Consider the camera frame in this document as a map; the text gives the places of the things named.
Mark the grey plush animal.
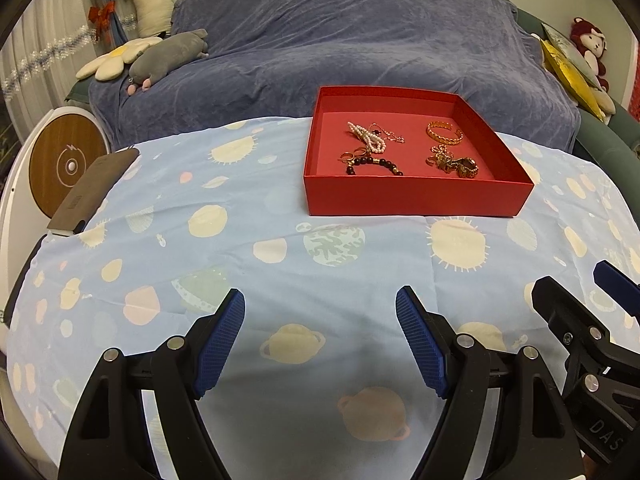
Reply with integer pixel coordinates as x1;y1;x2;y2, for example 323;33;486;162
126;30;210;96

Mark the silver cushion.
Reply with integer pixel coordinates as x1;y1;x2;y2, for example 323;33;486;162
542;22;601;88

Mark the white curtain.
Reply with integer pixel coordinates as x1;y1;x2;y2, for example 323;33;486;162
0;0;101;126

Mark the red bow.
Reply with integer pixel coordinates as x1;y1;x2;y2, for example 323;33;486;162
88;1;117;33

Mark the blue covered sofa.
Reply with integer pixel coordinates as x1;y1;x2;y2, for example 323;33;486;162
67;7;640;171

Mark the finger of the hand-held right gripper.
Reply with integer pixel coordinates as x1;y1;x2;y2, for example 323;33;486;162
531;276;621;376
592;260;640;317

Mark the white round appliance wooden disc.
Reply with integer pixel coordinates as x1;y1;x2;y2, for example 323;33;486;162
0;105;111;311

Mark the blue velvet blanket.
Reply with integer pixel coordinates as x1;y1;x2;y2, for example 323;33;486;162
89;0;583;153

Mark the red cardboard box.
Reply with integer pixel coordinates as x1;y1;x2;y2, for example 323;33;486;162
303;86;535;218

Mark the dark bead bracelet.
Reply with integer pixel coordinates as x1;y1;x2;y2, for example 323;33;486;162
345;156;404;177

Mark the flower shaped pillow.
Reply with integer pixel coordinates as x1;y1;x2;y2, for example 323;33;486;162
75;36;163;82

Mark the thin chain necklace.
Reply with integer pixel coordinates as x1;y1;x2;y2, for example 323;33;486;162
367;122;407;145

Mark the red monkey plush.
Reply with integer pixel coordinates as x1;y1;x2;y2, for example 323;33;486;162
570;16;610;92

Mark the cream plush cushion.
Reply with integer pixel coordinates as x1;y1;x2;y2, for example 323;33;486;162
590;85;617;116

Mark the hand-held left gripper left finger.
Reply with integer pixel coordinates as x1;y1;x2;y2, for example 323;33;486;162
57;287;247;480

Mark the gold wrist watch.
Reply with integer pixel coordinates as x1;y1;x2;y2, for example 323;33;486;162
452;156;480;179

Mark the planet print blue tablecloth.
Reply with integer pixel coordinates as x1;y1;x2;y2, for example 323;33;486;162
5;116;640;480

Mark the gold chain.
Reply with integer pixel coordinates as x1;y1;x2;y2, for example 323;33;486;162
426;144;458;173

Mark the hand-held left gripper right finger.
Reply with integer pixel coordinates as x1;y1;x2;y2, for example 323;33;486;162
395;286;586;480

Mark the pearl bracelet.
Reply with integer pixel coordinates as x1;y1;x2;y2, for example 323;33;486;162
346;121;387;155

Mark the gold chain bangle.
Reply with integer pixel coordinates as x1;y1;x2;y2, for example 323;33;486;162
426;120;463;146

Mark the gold cushion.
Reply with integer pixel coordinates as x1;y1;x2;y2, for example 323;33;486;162
539;37;613;121

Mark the brown flat case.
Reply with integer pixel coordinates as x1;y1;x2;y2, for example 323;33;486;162
47;147;141;235

